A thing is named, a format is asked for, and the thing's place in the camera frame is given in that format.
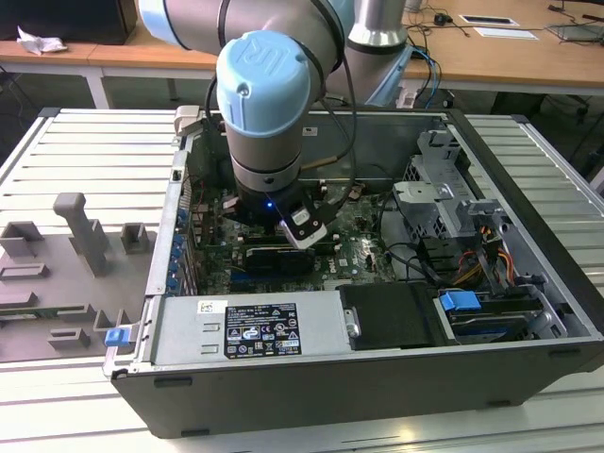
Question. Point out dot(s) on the black computer mouse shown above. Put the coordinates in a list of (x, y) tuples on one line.
[(442, 19)]

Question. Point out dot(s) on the black RAM slot bank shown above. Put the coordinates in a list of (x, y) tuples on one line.
[(264, 243)]

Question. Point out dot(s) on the crumpled white paper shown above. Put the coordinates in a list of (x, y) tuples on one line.
[(40, 42)]

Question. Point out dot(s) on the wooden desk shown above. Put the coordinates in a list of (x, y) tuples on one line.
[(118, 56)]

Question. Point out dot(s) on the black open PC case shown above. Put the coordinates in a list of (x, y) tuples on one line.
[(330, 401)]

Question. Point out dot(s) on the grey case latch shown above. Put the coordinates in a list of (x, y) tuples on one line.
[(186, 120)]

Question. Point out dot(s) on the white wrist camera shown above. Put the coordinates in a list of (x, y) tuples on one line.
[(307, 233)]

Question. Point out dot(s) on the grey power supply unit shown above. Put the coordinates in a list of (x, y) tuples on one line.
[(179, 325)]

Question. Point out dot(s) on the black computer on desk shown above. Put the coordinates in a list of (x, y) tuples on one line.
[(71, 19)]

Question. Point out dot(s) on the green RAM stick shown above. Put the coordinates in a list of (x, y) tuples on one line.
[(28, 313)]

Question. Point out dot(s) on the grey parts rack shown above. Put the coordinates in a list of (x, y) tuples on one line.
[(47, 269)]

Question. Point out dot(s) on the grey metal drive cage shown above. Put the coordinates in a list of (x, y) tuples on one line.
[(434, 198)]

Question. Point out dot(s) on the blue case release tab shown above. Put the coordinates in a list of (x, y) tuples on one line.
[(117, 337)]

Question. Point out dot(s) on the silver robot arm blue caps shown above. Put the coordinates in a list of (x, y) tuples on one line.
[(264, 94)]

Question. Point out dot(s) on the white paper sheet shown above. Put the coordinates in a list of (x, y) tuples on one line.
[(505, 33)]

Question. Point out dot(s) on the hard disk in blue carrier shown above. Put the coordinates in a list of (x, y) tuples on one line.
[(458, 301)]

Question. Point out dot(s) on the black graphics card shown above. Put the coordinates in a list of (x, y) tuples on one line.
[(273, 262)]

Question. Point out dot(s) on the green motherboard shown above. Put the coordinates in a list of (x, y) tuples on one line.
[(358, 255)]

